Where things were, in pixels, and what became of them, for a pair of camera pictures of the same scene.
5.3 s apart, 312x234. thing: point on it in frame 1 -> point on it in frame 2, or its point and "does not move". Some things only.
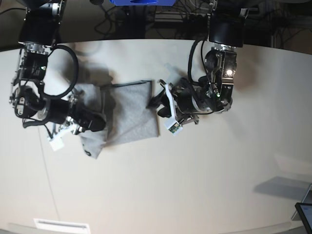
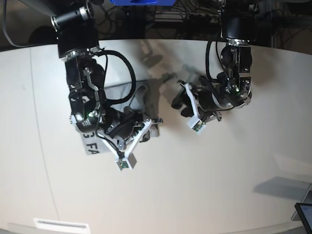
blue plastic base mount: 143,2 does not move
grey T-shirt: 130,112 does not move
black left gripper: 59,111 -> 123,125
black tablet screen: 304,211 does not move
